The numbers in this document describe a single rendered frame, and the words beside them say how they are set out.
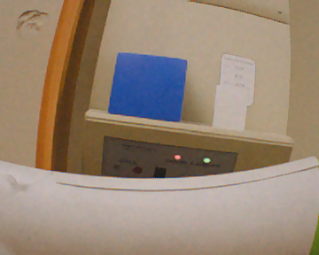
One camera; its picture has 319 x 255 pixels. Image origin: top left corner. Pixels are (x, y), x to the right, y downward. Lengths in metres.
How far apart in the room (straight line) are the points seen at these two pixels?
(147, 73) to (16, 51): 0.62
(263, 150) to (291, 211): 0.73
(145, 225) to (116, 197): 0.03
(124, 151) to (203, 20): 0.25
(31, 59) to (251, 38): 0.61
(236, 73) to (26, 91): 0.59
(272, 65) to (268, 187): 0.83
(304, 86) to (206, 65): 0.51
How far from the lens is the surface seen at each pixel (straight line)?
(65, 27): 1.47
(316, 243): 0.75
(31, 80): 1.99
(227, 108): 1.47
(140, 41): 1.55
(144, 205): 0.74
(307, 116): 2.02
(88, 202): 0.74
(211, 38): 1.55
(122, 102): 1.44
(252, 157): 1.48
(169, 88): 1.44
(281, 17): 1.57
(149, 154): 1.48
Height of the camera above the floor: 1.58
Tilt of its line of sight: 3 degrees down
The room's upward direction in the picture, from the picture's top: 8 degrees clockwise
